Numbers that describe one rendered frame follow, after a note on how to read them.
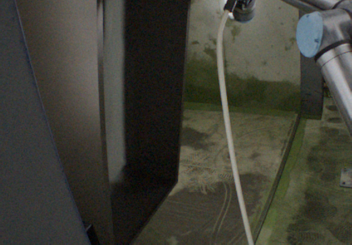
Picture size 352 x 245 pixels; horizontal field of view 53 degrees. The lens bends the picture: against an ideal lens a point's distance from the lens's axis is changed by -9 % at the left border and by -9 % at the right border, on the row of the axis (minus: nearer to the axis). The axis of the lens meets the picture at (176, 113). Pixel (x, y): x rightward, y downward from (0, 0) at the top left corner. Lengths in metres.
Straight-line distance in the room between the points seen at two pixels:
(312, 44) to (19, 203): 0.85
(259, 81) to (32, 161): 2.98
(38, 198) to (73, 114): 0.76
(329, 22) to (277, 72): 2.16
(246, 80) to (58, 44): 2.42
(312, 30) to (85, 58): 0.58
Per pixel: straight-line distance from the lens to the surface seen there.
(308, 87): 3.17
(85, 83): 1.00
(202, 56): 3.31
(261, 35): 3.09
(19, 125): 0.30
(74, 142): 1.13
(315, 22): 1.01
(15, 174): 0.31
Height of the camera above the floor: 1.53
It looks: 26 degrees down
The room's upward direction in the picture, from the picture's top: 9 degrees counter-clockwise
